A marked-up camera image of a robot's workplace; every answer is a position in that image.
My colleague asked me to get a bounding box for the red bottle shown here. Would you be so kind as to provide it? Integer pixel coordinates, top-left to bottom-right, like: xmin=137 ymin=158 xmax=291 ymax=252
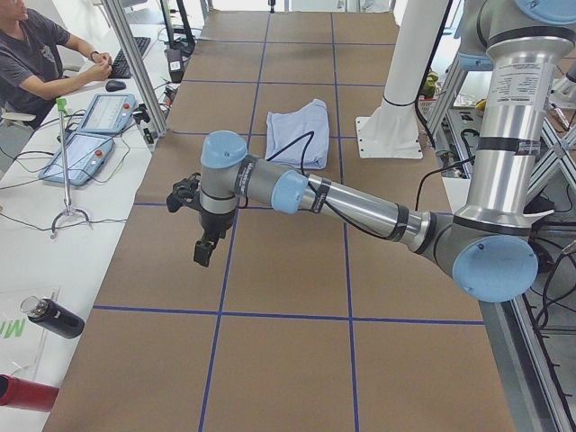
xmin=1 ymin=374 xmax=59 ymax=412

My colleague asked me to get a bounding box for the upper teach pendant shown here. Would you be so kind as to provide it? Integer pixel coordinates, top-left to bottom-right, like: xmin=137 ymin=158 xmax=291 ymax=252
xmin=76 ymin=93 xmax=136 ymax=136

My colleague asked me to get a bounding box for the light blue striped shirt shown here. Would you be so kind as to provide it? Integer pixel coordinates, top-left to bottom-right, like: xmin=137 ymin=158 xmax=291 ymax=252
xmin=265 ymin=99 xmax=329 ymax=170

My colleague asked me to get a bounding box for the teach pendant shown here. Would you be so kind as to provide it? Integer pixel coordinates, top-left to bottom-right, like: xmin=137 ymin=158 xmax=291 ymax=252
xmin=38 ymin=132 xmax=113 ymax=186
xmin=76 ymin=93 xmax=136 ymax=136

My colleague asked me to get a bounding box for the seated person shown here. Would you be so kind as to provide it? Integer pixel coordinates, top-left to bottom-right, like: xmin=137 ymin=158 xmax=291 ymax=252
xmin=1 ymin=1 xmax=112 ymax=129

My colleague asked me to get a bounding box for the metal grabber stick green handle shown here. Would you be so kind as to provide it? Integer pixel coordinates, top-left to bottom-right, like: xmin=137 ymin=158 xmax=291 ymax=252
xmin=50 ymin=97 xmax=90 ymax=239

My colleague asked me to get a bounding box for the black bottle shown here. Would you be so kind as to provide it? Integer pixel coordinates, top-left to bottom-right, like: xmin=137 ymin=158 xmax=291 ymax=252
xmin=20 ymin=296 xmax=85 ymax=339

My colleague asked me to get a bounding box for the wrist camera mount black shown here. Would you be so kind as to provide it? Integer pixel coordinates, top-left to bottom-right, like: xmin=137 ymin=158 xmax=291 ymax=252
xmin=166 ymin=172 xmax=201 ymax=212

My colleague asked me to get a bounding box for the black keyboard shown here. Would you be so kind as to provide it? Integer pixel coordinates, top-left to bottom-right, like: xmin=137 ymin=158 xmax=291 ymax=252
xmin=106 ymin=35 xmax=152 ymax=80

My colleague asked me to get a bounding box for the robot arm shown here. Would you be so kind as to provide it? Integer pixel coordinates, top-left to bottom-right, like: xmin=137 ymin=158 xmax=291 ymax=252
xmin=188 ymin=1 xmax=575 ymax=302

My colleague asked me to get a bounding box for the aluminium frame post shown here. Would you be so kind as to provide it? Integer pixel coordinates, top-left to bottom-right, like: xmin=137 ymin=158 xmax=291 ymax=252
xmin=101 ymin=0 xmax=167 ymax=138

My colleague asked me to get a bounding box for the white central pedestal column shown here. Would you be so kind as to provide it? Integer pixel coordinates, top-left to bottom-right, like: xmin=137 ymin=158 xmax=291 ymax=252
xmin=355 ymin=0 xmax=451 ymax=159

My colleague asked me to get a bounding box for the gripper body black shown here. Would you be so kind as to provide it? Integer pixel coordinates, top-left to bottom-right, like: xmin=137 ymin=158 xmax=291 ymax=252
xmin=199 ymin=210 xmax=236 ymax=241

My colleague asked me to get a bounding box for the lower teach pendant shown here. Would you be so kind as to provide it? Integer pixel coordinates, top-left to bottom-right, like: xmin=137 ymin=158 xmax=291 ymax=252
xmin=38 ymin=132 xmax=113 ymax=186

